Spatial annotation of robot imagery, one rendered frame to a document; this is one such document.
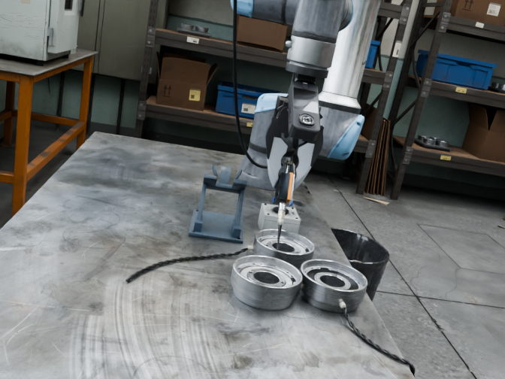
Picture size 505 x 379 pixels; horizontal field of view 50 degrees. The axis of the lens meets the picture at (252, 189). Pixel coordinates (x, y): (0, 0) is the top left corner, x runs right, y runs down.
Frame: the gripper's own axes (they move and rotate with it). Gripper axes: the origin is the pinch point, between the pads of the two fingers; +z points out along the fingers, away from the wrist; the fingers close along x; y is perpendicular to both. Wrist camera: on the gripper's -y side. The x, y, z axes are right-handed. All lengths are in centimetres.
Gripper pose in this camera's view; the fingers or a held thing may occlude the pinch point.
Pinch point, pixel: (285, 183)
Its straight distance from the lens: 94.7
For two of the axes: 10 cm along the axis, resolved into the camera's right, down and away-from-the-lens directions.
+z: -1.8, 9.4, 2.9
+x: -9.8, -1.6, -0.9
